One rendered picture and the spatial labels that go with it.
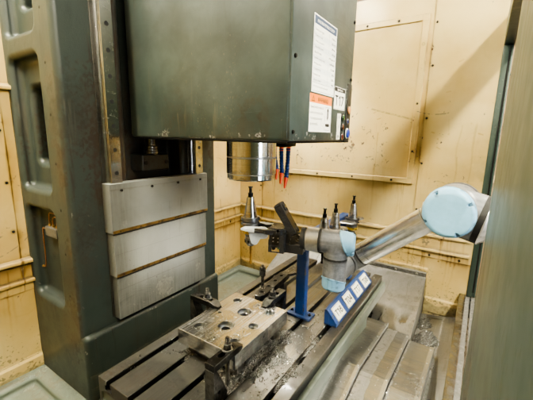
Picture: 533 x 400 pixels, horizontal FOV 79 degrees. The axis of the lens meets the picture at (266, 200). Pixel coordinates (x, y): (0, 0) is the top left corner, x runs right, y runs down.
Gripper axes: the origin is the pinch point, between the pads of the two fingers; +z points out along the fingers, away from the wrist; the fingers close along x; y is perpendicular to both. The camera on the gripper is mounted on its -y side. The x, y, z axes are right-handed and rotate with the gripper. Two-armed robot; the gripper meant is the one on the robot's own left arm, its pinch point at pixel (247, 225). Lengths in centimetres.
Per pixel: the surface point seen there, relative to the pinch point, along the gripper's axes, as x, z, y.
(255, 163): -7.2, -5.0, -21.3
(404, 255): 89, -59, 33
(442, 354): 47, -74, 62
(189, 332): -20.0, 10.5, 30.4
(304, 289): 14.9, -17.7, 26.9
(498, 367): -82, -46, -18
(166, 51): -7, 26, -55
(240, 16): -14, -2, -60
